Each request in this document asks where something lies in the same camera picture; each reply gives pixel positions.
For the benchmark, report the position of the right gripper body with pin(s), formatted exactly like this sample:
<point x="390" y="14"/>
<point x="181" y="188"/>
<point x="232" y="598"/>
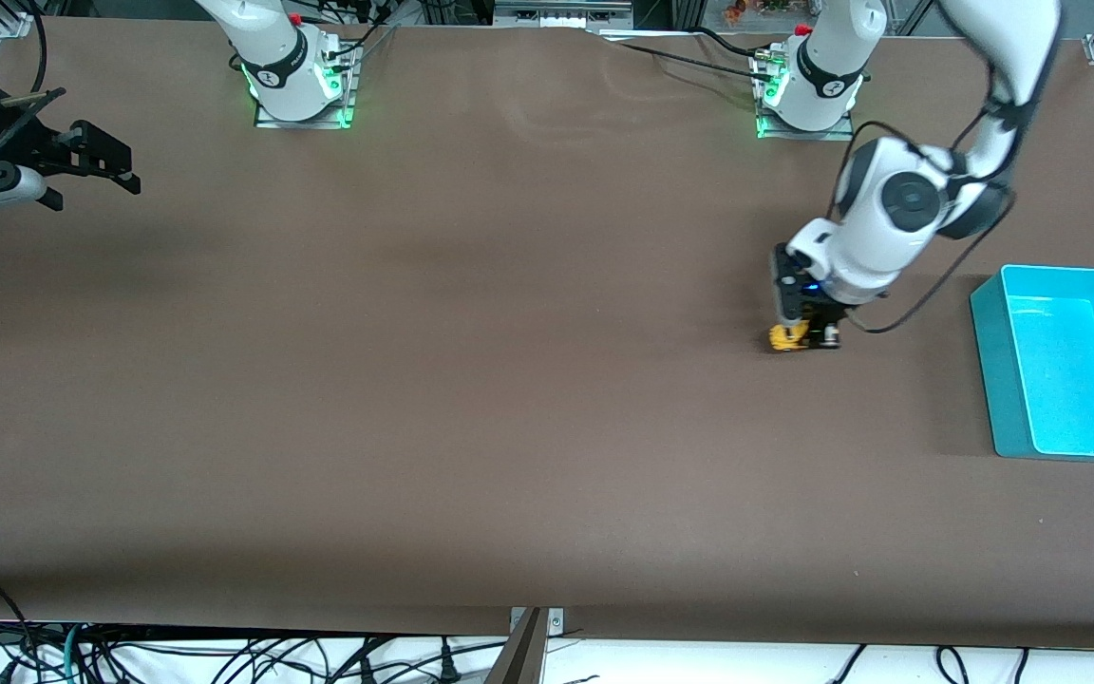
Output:
<point x="32" y="149"/>

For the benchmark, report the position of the yellow beetle toy car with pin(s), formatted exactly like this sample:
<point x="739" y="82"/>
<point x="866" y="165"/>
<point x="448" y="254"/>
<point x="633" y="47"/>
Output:
<point x="780" y="339"/>

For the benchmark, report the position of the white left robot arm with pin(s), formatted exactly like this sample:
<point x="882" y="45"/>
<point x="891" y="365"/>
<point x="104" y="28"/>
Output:
<point x="865" y="190"/>

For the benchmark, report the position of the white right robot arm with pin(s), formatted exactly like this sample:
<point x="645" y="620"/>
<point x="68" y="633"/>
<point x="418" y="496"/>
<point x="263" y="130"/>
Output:
<point x="281" y="57"/>

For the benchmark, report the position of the teal plastic storage bin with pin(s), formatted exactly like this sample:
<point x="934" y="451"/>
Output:
<point x="1060" y="380"/>

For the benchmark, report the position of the orange background object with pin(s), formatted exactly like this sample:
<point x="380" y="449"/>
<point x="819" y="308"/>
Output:
<point x="734" y="11"/>

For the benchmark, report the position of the dark table leg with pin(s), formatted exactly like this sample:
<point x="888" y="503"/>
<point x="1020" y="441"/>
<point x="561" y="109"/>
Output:
<point x="518" y="660"/>

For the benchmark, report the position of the black power plug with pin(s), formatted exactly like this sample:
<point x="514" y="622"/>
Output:
<point x="366" y="671"/>
<point x="448" y="665"/>

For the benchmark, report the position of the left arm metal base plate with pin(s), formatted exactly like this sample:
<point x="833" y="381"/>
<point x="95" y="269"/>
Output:
<point x="808" y="137"/>

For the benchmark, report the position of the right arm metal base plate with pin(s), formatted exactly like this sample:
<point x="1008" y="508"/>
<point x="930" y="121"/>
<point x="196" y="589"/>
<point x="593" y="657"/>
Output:
<point x="303" y="124"/>

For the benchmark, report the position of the aluminium frame rail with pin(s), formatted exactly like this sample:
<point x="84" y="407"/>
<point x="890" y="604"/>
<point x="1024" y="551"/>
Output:
<point x="561" y="14"/>

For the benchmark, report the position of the small metal table bracket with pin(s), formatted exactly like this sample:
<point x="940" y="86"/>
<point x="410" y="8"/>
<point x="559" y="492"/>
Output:
<point x="555" y="622"/>

